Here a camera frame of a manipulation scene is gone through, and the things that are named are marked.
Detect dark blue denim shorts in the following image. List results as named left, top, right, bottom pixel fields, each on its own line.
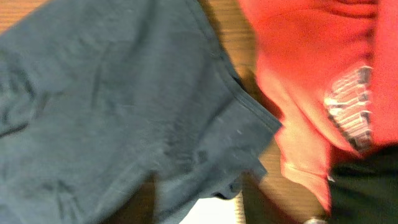
left=1, top=0, right=280, bottom=224

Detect red printed shirt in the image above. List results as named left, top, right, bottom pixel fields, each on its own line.
left=239, top=0, right=397, bottom=211

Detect black garment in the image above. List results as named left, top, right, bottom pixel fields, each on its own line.
left=328, top=146, right=397, bottom=224

